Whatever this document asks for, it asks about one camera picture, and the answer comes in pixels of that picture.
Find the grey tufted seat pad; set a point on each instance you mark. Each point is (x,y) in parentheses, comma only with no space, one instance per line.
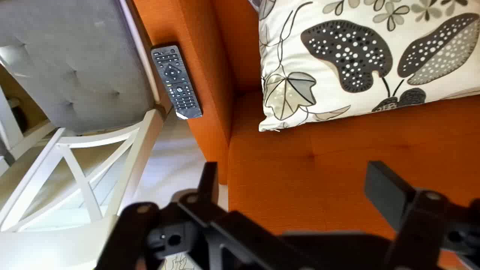
(75,60)

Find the leaf print white cushion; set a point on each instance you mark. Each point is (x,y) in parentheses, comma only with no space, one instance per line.
(349,54)

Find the white wooden chair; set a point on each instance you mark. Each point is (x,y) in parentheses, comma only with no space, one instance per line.
(75,169)
(9,120)

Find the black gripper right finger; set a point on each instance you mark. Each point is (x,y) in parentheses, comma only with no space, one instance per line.
(387,192)

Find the orange armchair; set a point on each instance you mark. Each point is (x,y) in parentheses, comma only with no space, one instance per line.
(309,169)

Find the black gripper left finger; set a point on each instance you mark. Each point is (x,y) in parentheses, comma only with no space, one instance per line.
(207,180)

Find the black remote control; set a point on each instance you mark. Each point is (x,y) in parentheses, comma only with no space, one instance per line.
(175,79)

